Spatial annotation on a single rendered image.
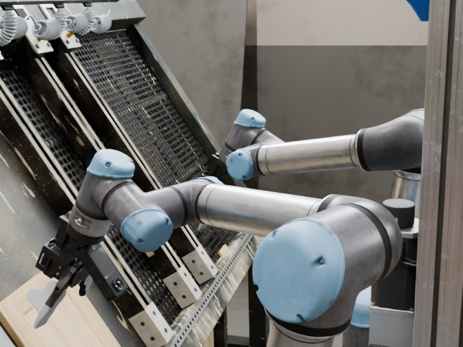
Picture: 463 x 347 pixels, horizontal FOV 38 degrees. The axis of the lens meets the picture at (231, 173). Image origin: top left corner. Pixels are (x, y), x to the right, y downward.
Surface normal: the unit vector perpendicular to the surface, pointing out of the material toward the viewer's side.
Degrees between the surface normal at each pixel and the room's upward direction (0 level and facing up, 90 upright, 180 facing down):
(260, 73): 90
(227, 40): 75
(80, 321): 57
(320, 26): 90
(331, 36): 90
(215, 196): 46
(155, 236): 116
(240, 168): 90
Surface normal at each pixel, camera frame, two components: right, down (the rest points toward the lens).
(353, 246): 0.58, -0.36
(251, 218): -0.72, 0.12
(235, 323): -0.03, -0.97
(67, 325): 0.80, -0.49
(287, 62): -0.34, 0.25
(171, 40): -0.34, 0.00
